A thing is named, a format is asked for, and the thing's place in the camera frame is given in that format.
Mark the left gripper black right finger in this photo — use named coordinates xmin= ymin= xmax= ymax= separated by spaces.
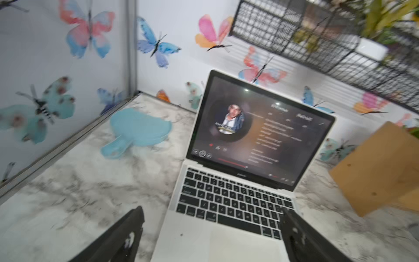
xmin=280 ymin=210 xmax=351 ymax=262

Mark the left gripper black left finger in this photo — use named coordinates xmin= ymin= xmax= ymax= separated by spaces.
xmin=71 ymin=206 xmax=145 ymax=262

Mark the silver laptop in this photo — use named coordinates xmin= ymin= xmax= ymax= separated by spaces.
xmin=152 ymin=70 xmax=336 ymax=262

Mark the wooden desktop shelf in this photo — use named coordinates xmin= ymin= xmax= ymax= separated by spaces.
xmin=329 ymin=122 xmax=419 ymax=217

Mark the light blue hand mirror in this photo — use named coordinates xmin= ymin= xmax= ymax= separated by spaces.
xmin=100 ymin=108 xmax=172 ymax=159

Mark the white pot with beige flowers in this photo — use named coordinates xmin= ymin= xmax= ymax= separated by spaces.
xmin=330 ymin=0 xmax=419 ymax=63

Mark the black wire wall basket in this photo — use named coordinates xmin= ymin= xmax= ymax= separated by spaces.
xmin=230 ymin=1 xmax=419 ymax=112

